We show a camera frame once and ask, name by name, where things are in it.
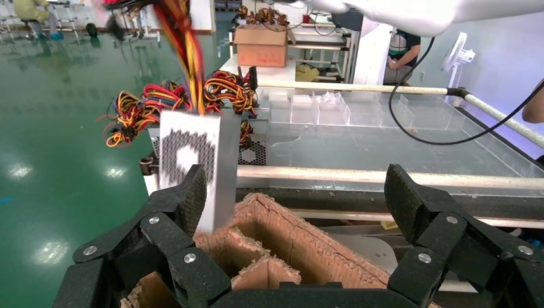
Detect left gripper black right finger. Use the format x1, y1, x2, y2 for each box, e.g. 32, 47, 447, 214
384, 163, 544, 308

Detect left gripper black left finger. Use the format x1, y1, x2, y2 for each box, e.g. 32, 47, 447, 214
53, 164, 232, 308

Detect grey power supply coloured wires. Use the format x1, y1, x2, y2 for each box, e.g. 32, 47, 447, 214
101, 0, 242, 234

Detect bare human forearm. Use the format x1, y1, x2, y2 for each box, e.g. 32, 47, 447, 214
522, 78, 544, 124

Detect grey metal power supply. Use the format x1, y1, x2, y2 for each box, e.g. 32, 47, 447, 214
147, 126, 163, 172
235, 109, 270, 167

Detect brown cardboard box with dividers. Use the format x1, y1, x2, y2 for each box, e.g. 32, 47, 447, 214
121, 193, 441, 308

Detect clear acrylic divider tray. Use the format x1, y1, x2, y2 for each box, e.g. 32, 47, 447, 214
268, 90, 468, 129

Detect white standing fan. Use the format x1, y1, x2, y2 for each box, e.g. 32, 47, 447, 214
439, 31, 477, 102

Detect person in dark shirt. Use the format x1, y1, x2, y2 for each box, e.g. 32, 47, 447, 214
384, 28, 422, 86

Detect yellow cloth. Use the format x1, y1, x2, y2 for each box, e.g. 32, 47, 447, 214
295, 64, 321, 83

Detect metal step stool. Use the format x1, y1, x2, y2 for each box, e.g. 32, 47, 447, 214
50, 0, 82, 44

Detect brown shipping carton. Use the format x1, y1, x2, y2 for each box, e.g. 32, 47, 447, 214
233, 24, 291, 69

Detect white shelf rack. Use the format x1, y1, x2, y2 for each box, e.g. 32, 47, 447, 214
289, 23, 354, 84

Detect seated person in yellow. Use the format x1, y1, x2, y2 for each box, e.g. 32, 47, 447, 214
12, 0, 65, 42

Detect tangled coloured wire bundle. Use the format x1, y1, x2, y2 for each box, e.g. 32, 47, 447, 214
98, 81, 193, 148
203, 69, 261, 119

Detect thin black cable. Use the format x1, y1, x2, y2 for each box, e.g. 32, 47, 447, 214
387, 36, 544, 146

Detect small coloured wire bundle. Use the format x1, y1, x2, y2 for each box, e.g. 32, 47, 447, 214
239, 120, 255, 148

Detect distant coloured wire pile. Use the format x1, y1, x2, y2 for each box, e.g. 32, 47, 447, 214
235, 4, 293, 28

